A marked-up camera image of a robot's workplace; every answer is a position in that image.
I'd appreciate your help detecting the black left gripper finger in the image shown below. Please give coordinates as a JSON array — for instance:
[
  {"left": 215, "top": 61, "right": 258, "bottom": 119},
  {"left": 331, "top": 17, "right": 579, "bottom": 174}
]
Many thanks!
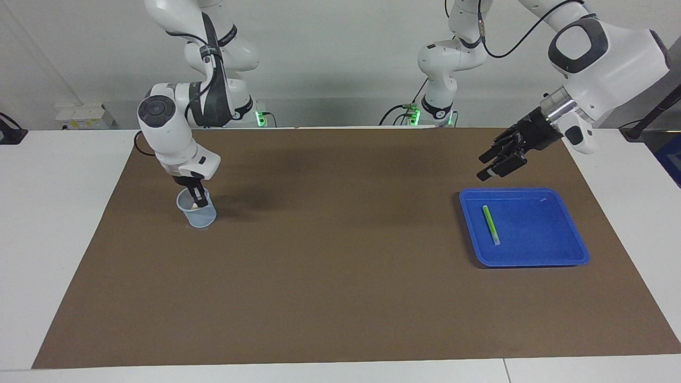
[
  {"left": 476, "top": 151, "right": 529, "bottom": 182},
  {"left": 478, "top": 130, "right": 525, "bottom": 164}
]

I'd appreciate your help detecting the green pen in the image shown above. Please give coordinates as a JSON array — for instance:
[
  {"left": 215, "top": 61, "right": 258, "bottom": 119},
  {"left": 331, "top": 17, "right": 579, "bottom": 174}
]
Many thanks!
[{"left": 482, "top": 205, "right": 501, "bottom": 246}]

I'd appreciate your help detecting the blue plastic tray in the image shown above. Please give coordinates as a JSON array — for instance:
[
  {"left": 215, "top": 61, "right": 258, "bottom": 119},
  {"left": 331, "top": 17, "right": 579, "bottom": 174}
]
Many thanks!
[{"left": 459, "top": 187, "right": 590, "bottom": 268}]

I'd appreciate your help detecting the clear plastic cup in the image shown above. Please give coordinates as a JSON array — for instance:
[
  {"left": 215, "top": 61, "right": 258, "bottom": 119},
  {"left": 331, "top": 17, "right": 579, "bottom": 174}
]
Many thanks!
[{"left": 176, "top": 187, "right": 217, "bottom": 228}]

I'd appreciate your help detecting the black stand pole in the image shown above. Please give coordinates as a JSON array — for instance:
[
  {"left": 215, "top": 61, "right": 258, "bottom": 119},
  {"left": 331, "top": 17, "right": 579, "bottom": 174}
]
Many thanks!
[{"left": 620, "top": 84, "right": 681, "bottom": 141}]

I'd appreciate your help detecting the white power strip box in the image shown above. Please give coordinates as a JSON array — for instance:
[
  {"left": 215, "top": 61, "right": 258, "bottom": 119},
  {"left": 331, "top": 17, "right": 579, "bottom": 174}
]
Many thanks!
[{"left": 56, "top": 103, "right": 115, "bottom": 130}]

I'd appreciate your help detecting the blue bin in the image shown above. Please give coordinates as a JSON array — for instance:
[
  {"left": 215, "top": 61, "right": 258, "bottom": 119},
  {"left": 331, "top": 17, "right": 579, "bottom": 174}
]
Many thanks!
[{"left": 655, "top": 133, "right": 681, "bottom": 188}]

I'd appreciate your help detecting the brown table mat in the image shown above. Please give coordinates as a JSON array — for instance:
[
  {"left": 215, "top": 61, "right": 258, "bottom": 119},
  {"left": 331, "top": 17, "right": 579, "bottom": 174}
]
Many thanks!
[{"left": 32, "top": 127, "right": 681, "bottom": 369}]

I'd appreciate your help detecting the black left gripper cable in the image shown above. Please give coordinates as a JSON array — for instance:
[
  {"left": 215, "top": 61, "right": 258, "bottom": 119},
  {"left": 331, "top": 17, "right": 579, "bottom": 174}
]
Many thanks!
[{"left": 475, "top": 0, "right": 587, "bottom": 60}]

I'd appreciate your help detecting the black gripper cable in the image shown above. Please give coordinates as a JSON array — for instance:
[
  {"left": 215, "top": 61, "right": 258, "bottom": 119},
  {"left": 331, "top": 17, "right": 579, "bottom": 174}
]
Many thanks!
[
  {"left": 134, "top": 29, "right": 230, "bottom": 157},
  {"left": 475, "top": 0, "right": 587, "bottom": 60}
]

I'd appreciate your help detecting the black base cable bundle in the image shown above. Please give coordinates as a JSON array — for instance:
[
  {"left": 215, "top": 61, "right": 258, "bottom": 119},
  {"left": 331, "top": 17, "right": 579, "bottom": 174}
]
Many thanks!
[{"left": 379, "top": 80, "right": 429, "bottom": 127}]

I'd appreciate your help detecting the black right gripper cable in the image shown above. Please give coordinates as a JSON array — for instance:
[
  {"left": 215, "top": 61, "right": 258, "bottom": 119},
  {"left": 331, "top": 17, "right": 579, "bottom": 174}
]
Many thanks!
[{"left": 134, "top": 29, "right": 230, "bottom": 157}]

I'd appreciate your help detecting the black clamp mount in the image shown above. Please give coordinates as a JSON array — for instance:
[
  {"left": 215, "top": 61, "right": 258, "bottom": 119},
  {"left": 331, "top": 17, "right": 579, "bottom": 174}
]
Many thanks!
[{"left": 0, "top": 112, "right": 28, "bottom": 145}]

